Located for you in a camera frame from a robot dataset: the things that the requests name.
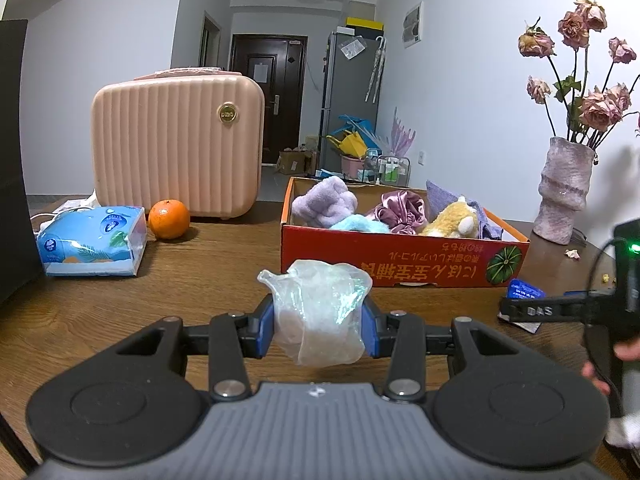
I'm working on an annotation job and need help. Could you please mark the black chair back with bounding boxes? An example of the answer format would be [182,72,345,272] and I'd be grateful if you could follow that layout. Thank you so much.
[0,20,42,301]

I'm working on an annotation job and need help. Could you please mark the dark entrance door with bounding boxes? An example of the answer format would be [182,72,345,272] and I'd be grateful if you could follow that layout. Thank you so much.
[230,34,307,164]

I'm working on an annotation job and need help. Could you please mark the orange fruit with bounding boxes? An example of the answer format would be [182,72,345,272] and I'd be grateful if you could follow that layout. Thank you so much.
[148,200,191,240]

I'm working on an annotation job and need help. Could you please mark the purple satin scrunchie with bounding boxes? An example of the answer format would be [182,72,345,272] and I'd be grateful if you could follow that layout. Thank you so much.
[366,190,428,235]

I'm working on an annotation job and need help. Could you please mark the fallen pink petal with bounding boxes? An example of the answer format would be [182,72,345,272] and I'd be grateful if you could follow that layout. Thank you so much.
[565,249,580,260]

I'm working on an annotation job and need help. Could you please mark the pink ribbed suitcase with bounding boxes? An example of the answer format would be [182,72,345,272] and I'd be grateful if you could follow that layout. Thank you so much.
[91,68,265,219]

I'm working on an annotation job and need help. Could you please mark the yellow plush toy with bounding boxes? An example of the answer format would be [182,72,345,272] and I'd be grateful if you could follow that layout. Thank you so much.
[420,196,480,238]

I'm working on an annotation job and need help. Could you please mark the purple textured vase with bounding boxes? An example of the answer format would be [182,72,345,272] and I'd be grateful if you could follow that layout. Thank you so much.
[533,136,594,245]

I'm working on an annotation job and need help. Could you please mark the person right hand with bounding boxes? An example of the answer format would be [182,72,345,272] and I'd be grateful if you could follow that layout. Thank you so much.
[580,337,639,396]

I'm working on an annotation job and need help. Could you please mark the yellow and blue bags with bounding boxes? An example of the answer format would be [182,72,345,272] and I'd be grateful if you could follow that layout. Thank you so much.
[324,115,382,159]

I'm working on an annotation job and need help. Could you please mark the light blue plush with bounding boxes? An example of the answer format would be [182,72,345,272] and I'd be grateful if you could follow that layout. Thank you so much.
[330,214,390,234]

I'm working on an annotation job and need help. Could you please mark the metal trolley with bottles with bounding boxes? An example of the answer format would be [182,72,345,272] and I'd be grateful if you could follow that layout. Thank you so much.
[371,155,411,188]

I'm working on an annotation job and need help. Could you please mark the purple coral decoration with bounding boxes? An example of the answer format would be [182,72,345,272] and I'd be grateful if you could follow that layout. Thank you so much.
[386,108,416,157]

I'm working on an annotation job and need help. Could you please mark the hanging umbrellas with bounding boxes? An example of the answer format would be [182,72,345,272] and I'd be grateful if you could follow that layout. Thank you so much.
[364,36,386,104]

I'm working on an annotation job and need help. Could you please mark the blue tissue pack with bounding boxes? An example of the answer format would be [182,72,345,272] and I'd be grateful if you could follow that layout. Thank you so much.
[36,206,148,278]

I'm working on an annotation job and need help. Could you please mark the dried pink roses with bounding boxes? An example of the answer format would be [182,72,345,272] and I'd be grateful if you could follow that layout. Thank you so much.
[518,0,639,151]

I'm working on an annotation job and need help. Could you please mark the wall electrical box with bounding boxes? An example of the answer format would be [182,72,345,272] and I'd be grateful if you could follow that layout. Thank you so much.
[402,1,424,48]

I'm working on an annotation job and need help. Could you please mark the orange cardboard box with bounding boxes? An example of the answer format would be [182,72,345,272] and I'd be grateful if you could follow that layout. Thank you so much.
[280,177,529,288]

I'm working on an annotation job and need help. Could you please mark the clear plastic bag bundle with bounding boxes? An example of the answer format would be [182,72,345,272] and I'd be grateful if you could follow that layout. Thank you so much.
[257,260,372,368]

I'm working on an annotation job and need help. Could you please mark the cardboard box on floor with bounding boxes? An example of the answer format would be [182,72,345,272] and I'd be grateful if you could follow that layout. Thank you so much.
[276,150,318,176]

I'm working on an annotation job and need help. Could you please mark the yellow box on refrigerator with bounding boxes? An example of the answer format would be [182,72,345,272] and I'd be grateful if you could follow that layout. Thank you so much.
[345,16,384,32]

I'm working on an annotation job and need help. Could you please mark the grey refrigerator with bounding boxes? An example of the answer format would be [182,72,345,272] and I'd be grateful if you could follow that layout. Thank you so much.
[319,27,383,171]

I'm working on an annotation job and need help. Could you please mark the blue snack wrapper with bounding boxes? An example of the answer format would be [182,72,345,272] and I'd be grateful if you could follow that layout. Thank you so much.
[497,277,548,335]

